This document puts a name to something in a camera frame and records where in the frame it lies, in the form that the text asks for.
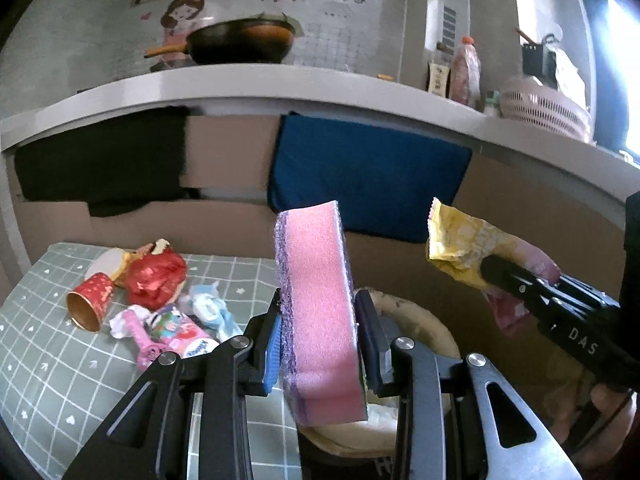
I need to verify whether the yellow nabati snack wrapper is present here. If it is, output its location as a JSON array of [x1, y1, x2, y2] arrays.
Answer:
[[131, 238, 172, 260]]

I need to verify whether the person right hand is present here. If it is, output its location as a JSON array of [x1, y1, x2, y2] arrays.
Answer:
[[544, 356, 638, 469]]

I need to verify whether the colourful cartoon tissue packet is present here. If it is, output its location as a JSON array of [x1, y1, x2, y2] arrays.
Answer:
[[148, 304, 219, 359]]

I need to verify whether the black hanging towel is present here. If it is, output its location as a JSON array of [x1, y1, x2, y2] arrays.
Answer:
[[14, 106, 191, 218]]

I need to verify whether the grey kitchen countertop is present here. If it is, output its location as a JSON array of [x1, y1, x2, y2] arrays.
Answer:
[[1, 64, 639, 202]]

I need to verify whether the sauce bottle with beige label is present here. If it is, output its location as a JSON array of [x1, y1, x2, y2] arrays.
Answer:
[[426, 41, 450, 98]]

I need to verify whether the trash bin with beige bag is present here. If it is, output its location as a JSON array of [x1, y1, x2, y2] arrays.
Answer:
[[298, 287, 460, 479]]

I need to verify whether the round white yellow pad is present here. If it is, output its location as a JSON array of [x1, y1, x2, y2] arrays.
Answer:
[[85, 248, 132, 287]]

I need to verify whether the blue hanging towel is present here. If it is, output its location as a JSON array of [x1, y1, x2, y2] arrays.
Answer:
[[267, 113, 472, 244]]

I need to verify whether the yellow pink wrapper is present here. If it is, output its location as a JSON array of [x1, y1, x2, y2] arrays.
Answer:
[[425, 198, 561, 336]]

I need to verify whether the black knife block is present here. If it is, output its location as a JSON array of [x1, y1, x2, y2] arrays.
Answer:
[[515, 28, 558, 89]]

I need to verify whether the pink plastic basket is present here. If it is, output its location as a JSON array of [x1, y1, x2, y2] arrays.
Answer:
[[499, 79, 592, 143]]

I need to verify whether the white blue tissue pack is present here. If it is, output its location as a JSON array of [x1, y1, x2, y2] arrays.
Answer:
[[178, 282, 242, 342]]

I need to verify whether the red plastic bag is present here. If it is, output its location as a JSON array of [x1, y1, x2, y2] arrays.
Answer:
[[125, 249, 186, 311]]

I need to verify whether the red paper cup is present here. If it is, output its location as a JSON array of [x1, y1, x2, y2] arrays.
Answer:
[[66, 272, 115, 333]]

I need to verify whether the red orange-capped bottle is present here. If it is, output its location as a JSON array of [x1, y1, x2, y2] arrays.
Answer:
[[448, 36, 482, 110]]

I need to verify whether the black wok with wooden handle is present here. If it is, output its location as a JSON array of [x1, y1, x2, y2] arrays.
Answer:
[[144, 18, 296, 65]]

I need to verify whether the green grid tablecloth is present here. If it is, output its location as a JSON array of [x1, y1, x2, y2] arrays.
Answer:
[[1, 242, 303, 479]]

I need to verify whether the pink purple sponge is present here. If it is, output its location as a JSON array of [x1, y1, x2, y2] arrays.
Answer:
[[274, 200, 367, 427]]

